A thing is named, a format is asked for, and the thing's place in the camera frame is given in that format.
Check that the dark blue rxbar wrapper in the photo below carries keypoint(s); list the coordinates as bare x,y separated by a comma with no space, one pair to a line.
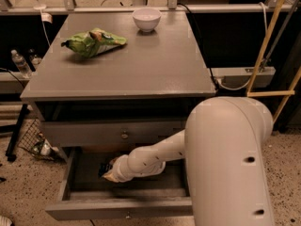
104,168

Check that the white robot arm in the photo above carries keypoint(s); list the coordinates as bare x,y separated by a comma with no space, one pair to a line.
221,146

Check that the open grey wooden drawer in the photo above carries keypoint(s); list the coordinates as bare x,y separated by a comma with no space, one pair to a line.
83,194

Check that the closed grey upper drawer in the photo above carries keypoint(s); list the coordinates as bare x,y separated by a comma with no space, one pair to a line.
109,133

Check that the grey wooden drawer cabinet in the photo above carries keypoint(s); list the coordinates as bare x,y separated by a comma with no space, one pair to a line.
160,75

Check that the black stand leg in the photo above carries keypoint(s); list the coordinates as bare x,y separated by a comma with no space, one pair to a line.
15,133

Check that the green chip bag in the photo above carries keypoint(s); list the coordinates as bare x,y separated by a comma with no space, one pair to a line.
94,42

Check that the clear plastic water bottle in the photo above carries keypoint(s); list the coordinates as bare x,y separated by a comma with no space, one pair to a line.
21,64

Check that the white ceramic bowl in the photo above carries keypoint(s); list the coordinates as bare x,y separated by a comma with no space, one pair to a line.
146,19

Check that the metal railing bar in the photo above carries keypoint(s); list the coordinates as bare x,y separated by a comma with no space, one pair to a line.
150,7

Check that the wire mesh basket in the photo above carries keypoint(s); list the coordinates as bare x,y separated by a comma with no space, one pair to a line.
35,143

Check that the yellow wooden ladder frame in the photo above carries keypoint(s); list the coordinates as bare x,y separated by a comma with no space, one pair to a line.
262,59

